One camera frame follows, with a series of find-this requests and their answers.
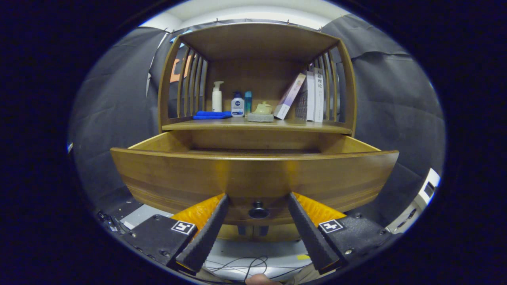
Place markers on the wooden cabinet door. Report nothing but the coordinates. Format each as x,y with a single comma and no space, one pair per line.
231,234

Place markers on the purple and white book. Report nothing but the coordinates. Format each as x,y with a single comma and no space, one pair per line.
290,97

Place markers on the patterned cover book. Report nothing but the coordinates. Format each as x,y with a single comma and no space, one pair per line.
303,103

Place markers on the white book black lettering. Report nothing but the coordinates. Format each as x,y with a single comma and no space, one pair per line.
318,95

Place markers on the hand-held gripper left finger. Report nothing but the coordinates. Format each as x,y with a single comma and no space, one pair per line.
204,237

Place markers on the wooden drawer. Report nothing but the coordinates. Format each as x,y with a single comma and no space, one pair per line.
245,174

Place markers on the blue folded cloth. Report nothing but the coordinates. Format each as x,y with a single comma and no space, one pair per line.
212,115

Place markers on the dark drawer knob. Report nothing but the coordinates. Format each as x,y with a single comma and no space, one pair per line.
258,211

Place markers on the white pump bottle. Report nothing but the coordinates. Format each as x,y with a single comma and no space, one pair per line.
217,101

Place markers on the wooden cabinet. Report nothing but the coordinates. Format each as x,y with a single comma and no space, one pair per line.
257,43

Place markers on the wooden countertop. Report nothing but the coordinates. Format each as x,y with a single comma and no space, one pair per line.
297,126

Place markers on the white lotion bottle blue cap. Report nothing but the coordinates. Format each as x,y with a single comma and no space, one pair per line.
237,107

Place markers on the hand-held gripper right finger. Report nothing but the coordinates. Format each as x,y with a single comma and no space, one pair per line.
311,237

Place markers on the teal slim bottle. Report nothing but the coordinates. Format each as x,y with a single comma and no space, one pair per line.
248,103

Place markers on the pale green scrub pad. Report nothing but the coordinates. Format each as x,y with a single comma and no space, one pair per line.
260,118

